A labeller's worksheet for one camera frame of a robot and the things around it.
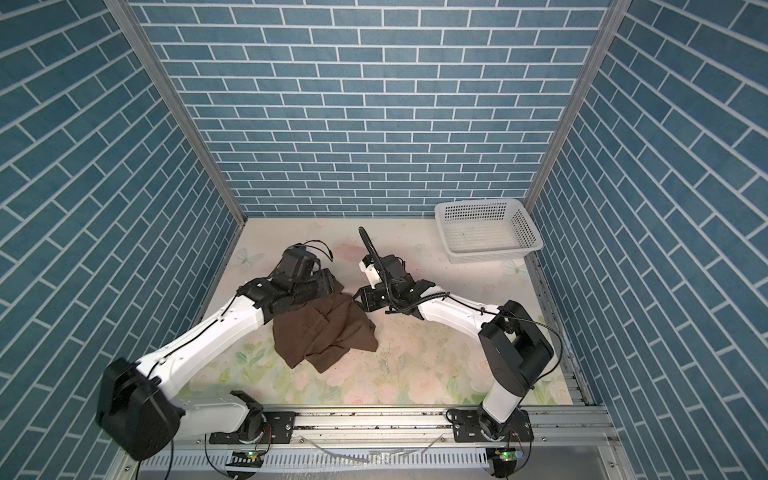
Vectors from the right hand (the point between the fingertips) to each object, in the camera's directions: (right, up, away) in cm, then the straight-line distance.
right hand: (354, 295), depth 85 cm
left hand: (-6, +4, -1) cm, 7 cm away
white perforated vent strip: (-6, -37, -14) cm, 40 cm away
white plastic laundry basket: (+48, +20, +34) cm, 63 cm away
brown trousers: (-10, -10, -2) cm, 14 cm away
